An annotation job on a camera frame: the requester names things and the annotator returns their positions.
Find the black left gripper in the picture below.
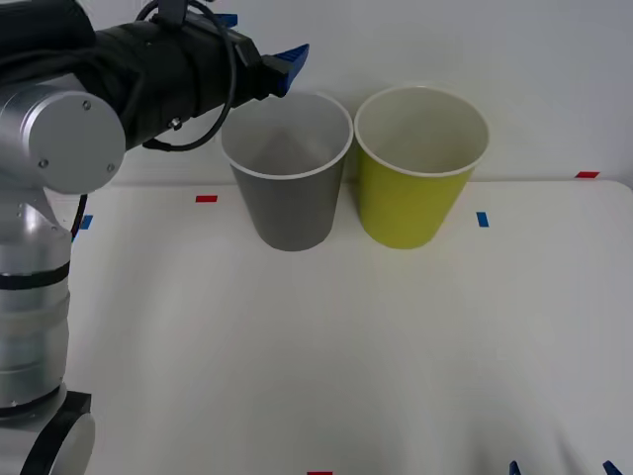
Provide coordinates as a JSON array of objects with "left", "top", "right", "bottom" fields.
[{"left": 183, "top": 12, "right": 312, "bottom": 119}]

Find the grey plastic bin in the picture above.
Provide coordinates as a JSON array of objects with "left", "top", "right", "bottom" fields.
[{"left": 219, "top": 89, "right": 355, "bottom": 252}]

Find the yellow-green plastic bin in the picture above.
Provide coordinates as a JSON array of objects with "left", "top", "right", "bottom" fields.
[{"left": 353, "top": 84, "right": 491, "bottom": 250}]

